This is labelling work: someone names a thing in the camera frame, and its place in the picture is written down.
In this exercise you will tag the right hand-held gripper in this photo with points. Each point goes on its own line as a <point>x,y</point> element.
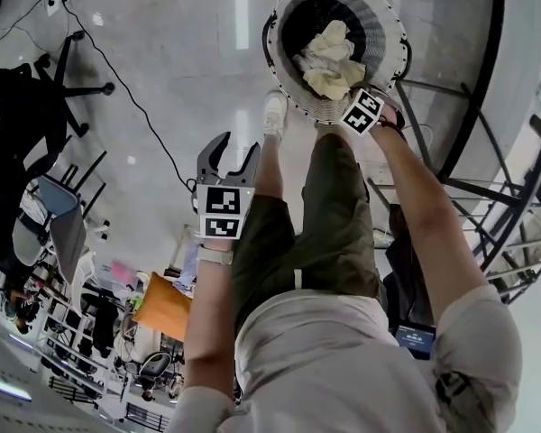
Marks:
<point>363,113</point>

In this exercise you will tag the person's left forearm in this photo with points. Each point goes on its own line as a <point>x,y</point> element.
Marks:
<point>207,314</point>

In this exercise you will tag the white black laundry basket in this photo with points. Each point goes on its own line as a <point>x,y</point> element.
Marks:
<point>378,25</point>

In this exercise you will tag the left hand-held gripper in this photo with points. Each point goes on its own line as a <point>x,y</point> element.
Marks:
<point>221,201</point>

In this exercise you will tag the person's olive green shorts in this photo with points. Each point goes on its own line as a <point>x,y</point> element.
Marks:
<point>329,223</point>

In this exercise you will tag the cream yellow clothes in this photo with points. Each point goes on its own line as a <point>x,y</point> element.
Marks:
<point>333,61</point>

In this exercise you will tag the person's right hand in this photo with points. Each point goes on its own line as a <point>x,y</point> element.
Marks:
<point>393,112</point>

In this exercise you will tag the white wristband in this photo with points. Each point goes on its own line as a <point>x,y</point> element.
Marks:
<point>214,255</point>

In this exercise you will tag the black screen device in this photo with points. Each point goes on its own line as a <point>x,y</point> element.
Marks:
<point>415,338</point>

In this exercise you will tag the person's left white shoe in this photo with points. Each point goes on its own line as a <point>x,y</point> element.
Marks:
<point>276,113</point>

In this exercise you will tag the grey metal drying rack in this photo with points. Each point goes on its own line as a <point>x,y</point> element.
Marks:
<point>478,187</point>

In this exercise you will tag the orange cushion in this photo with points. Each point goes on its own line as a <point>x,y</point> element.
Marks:
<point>164,307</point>

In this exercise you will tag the grey laptop on stand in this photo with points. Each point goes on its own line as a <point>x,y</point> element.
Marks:
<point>67,237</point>

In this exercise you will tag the black office chair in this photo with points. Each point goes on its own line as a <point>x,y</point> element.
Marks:
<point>22,106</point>

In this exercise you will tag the person's white shirt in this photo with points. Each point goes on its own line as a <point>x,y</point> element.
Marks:
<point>333,368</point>

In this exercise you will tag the white power strip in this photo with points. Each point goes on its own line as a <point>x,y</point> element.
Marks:
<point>59,0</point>

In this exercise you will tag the person's right forearm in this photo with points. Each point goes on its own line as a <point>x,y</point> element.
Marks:
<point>424,205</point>

